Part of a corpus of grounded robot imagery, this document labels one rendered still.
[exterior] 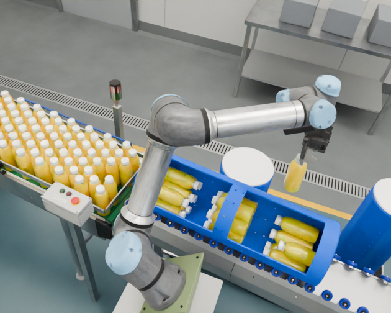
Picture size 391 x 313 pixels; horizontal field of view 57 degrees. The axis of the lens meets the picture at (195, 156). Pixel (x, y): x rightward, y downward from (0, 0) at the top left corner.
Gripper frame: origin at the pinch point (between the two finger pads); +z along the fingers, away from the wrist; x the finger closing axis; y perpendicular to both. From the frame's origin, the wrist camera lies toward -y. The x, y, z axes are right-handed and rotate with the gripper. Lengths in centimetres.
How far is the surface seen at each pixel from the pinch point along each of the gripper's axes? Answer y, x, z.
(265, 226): -7.9, -3.1, 47.4
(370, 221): 40, 31, 61
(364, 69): 26, 315, 140
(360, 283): 38, -8, 58
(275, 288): 5, -25, 59
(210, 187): -39, 2, 39
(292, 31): -49, 222, 62
